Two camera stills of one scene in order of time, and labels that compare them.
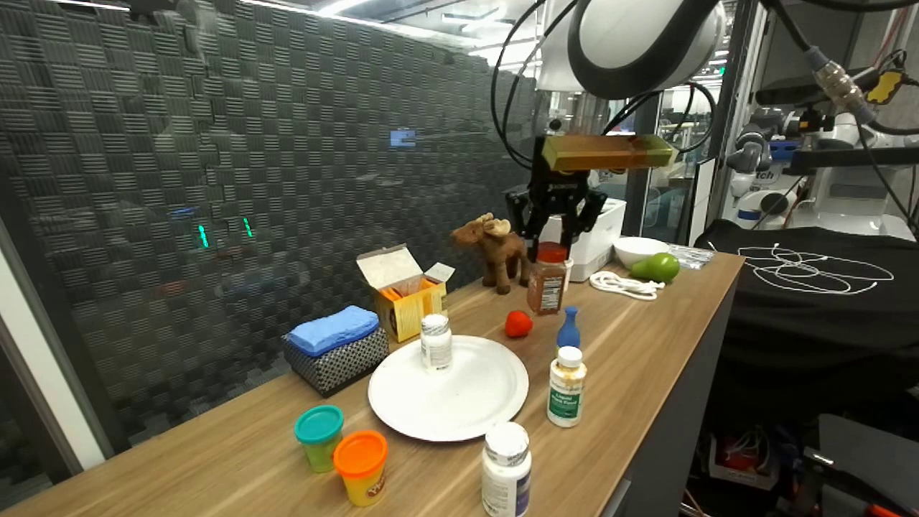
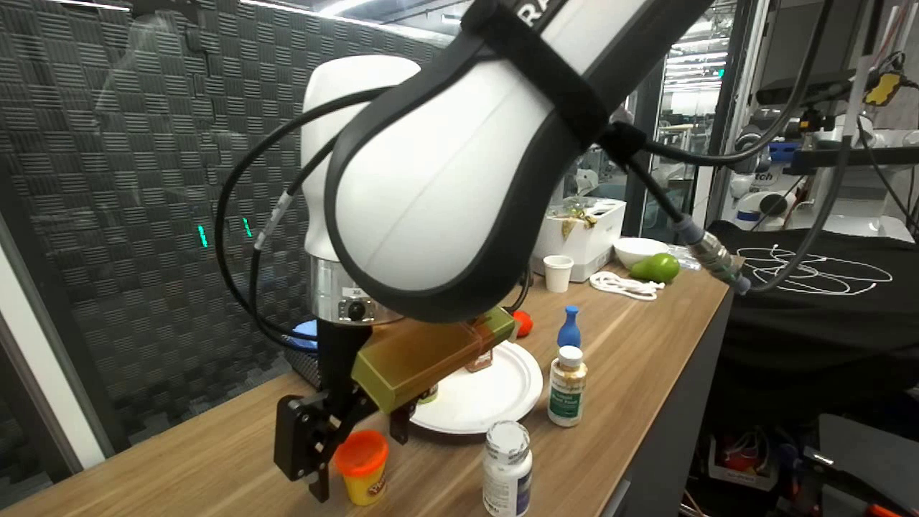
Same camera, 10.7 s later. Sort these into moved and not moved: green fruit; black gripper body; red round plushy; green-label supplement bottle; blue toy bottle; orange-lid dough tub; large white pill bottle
Moved: black gripper body
Not moved: blue toy bottle; large white pill bottle; green-label supplement bottle; red round plushy; green fruit; orange-lid dough tub
